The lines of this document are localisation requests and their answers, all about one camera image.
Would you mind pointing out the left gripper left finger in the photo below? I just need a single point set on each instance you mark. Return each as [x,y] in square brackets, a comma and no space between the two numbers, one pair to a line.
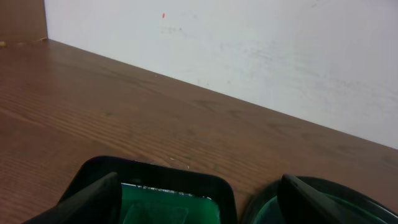
[100,202]

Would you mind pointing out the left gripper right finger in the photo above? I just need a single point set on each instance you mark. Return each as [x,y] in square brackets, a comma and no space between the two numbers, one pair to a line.
[302,204]

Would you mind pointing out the green scouring sponge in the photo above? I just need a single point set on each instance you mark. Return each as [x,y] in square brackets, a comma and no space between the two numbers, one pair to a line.
[155,213]

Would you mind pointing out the round black tray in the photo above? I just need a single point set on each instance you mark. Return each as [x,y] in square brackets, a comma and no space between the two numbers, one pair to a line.
[264,208]

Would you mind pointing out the rectangular green tray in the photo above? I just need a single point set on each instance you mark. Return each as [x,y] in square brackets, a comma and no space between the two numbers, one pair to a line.
[197,197]

